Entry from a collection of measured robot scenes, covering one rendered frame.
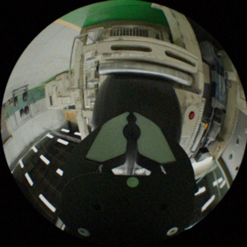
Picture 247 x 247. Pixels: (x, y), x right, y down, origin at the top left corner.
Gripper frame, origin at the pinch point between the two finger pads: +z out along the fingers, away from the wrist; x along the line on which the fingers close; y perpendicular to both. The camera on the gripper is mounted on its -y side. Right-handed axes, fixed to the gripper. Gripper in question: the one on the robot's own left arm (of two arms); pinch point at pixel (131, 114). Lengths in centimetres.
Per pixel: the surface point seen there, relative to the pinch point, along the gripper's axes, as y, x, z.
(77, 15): -93, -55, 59
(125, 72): -5.4, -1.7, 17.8
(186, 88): -3.3, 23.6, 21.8
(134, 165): 16.8, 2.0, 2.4
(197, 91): -4.0, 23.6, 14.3
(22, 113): 62, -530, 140
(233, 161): 17, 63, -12
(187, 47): -26.5, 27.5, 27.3
